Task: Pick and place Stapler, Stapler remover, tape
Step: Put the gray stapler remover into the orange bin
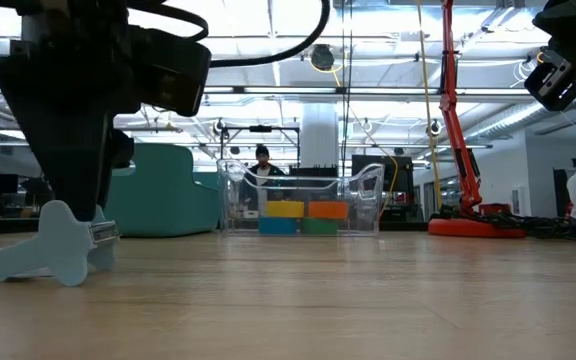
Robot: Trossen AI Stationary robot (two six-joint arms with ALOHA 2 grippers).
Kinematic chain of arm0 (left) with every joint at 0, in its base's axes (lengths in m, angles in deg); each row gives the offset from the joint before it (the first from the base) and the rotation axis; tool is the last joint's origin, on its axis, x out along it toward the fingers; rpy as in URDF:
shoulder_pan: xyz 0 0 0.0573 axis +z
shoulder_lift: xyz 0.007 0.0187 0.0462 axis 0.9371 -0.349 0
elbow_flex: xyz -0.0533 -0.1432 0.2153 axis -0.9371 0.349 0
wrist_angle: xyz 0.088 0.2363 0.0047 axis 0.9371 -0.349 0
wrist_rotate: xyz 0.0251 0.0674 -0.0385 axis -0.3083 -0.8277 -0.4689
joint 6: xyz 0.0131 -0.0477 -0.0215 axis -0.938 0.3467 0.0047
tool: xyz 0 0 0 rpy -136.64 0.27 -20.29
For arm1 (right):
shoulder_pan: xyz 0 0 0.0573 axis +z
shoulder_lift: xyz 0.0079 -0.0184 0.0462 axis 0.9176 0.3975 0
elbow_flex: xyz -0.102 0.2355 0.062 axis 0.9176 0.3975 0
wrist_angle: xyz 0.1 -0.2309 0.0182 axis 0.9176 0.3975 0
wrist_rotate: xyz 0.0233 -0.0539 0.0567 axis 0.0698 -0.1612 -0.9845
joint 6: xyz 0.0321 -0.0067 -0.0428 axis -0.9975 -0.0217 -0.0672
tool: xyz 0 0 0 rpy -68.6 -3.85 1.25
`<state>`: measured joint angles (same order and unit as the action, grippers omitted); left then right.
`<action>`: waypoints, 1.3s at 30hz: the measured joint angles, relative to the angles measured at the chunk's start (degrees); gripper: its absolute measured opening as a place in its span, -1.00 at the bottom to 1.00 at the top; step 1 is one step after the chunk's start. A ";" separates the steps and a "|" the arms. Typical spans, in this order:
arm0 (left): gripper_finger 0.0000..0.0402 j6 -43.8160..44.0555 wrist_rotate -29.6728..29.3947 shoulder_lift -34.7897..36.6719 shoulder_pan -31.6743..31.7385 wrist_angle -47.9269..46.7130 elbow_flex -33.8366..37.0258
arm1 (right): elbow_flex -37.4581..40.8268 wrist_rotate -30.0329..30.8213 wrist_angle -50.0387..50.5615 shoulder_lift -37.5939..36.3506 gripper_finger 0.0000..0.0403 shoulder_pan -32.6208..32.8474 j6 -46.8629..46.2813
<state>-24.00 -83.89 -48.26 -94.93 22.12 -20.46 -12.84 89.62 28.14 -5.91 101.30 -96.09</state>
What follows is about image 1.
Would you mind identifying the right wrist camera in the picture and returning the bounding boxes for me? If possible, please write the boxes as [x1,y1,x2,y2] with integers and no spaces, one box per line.
[523,46,576,113]

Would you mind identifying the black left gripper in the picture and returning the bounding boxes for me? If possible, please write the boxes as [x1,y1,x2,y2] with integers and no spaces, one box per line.
[0,0,143,224]

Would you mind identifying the black background camera rig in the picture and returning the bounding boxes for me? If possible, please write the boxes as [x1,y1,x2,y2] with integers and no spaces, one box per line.
[219,124,302,174]

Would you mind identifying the clear plastic bin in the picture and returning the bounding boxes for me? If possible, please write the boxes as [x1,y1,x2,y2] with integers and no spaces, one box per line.
[215,159,386,238]

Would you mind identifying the black ceiling cable reel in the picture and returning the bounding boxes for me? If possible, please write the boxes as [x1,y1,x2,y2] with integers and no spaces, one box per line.
[309,43,337,72]

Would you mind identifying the black camera cable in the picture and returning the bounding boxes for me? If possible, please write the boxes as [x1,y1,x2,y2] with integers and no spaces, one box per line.
[127,0,332,69]

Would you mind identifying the hanging yellow cable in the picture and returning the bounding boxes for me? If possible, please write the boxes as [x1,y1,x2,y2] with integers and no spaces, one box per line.
[416,0,443,211]

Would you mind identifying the teal plastic bin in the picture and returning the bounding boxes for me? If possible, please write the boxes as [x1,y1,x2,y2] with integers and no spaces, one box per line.
[102,142,221,238]

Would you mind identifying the light blue staple remover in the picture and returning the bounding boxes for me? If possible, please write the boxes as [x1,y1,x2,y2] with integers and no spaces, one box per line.
[0,199,121,288]

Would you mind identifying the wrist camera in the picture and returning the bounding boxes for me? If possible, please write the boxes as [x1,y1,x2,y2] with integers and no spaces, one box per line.
[130,25,213,118]
[523,46,576,113]

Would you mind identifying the black tangled cables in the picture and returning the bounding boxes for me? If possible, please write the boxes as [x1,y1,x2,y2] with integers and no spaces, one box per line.
[471,208,576,243]

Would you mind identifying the yellow tape roll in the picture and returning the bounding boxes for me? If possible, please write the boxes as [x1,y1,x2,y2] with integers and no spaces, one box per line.
[265,200,306,220]

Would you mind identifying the orange tape roll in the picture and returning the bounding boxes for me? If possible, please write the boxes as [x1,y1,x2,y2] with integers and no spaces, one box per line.
[307,200,350,221]

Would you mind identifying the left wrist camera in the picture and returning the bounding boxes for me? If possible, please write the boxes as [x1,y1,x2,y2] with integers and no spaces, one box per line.
[130,25,213,118]

